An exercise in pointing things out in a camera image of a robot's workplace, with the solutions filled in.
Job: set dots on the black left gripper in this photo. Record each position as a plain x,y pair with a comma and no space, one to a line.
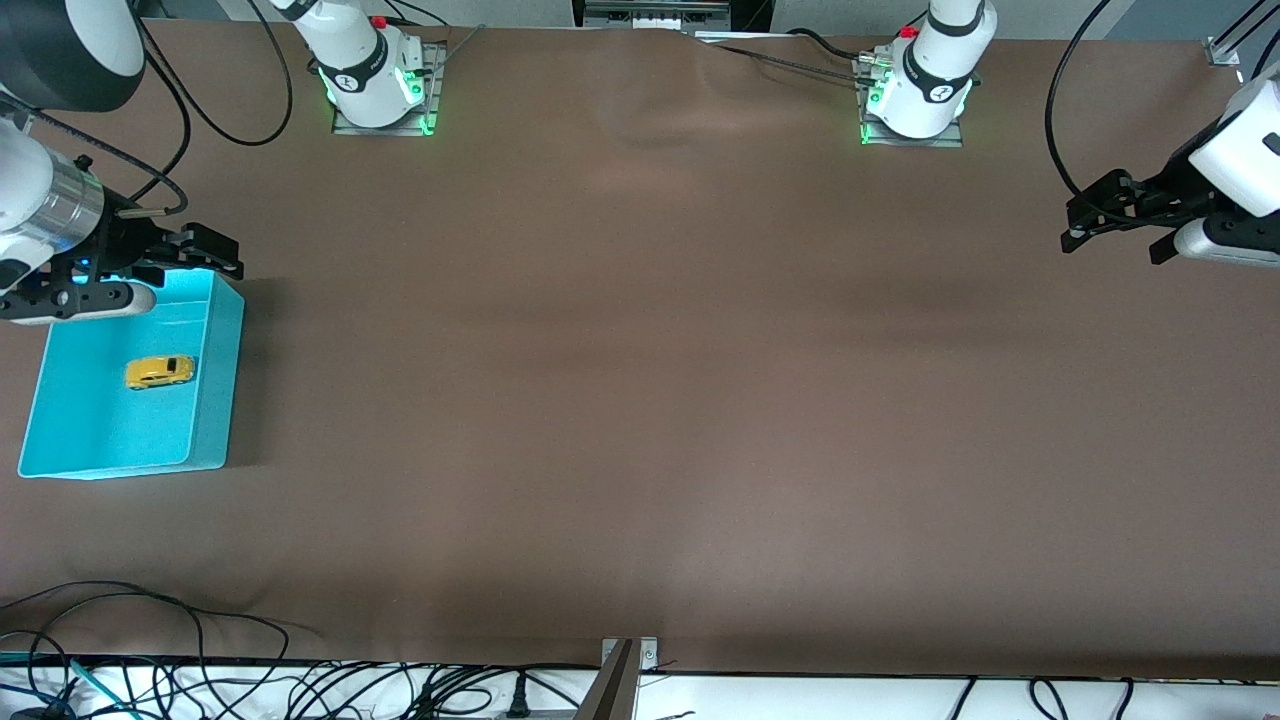
1176,189

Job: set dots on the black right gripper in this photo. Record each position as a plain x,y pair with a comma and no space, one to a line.
122,240

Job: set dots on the yellow beetle toy car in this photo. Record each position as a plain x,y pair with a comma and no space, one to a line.
160,372

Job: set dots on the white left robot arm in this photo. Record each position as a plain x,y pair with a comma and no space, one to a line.
930,70

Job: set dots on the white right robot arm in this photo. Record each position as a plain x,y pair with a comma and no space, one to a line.
355,60

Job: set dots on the turquoise plastic bin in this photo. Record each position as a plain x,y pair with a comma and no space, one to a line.
100,430

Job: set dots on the brown table cover sheet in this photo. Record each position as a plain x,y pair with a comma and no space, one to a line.
640,400

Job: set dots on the grey power strip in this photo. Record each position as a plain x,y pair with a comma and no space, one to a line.
655,15

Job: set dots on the black power plug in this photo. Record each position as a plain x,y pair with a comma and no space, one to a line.
517,698

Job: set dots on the aluminium frame corner piece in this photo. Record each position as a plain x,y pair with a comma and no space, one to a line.
1222,52

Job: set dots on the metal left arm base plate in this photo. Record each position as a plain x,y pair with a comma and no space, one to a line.
915,143

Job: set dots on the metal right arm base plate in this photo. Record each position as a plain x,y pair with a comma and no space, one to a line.
390,130

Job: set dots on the grey metal camera post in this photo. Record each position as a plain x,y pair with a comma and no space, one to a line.
610,695

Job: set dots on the small metal mounting bracket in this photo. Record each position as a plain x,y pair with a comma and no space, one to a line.
648,655

